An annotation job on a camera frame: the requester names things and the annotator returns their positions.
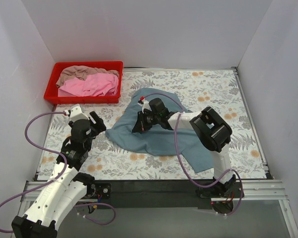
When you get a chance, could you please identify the floral table mat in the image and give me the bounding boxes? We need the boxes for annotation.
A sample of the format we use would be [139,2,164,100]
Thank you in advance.
[37,69,268,181]

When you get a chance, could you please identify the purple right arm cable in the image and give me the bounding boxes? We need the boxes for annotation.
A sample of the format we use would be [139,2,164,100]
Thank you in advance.
[143,93,245,217]

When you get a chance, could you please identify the beige t shirt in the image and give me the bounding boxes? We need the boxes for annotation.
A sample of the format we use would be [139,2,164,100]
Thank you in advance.
[56,65,120,87]

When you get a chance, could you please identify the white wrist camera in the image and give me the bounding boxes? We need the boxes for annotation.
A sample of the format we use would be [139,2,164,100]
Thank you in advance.
[64,104,89,122]
[138,97,152,114]

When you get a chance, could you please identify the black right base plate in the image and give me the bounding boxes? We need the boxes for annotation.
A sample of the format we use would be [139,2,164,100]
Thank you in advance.
[196,182,244,198]

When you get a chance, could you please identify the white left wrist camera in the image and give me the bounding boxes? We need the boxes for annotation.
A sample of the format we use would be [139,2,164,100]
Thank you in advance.
[64,104,89,122]

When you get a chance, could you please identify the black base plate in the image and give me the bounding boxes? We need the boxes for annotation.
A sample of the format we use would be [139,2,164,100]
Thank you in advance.
[196,182,244,198]
[87,183,112,199]

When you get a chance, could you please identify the red plastic bin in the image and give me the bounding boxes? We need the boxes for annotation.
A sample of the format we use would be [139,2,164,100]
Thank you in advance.
[44,60,123,105]

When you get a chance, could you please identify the aluminium right side rail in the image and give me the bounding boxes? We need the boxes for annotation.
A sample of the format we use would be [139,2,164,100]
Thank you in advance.
[230,66,275,180]

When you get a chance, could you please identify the aluminium front frame rail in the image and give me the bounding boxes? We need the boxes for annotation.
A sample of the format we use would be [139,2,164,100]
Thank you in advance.
[21,179,289,202]

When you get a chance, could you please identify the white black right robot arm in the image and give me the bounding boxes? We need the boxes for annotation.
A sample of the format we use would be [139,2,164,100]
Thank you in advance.
[132,97,236,197]

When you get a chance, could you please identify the blue-grey t shirt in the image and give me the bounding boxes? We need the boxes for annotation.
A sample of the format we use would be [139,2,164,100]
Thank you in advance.
[105,88,214,173]

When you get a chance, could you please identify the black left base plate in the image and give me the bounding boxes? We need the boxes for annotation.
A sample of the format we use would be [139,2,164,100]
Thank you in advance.
[87,183,112,199]

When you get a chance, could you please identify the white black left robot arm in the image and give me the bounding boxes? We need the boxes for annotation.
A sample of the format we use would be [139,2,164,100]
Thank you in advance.
[11,106,106,238]

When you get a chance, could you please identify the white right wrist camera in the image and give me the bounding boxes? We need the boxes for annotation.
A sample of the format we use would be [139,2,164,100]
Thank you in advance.
[138,97,152,114]

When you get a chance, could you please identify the pink t shirt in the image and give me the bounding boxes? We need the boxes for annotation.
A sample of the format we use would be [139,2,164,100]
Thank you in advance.
[58,73,119,97]

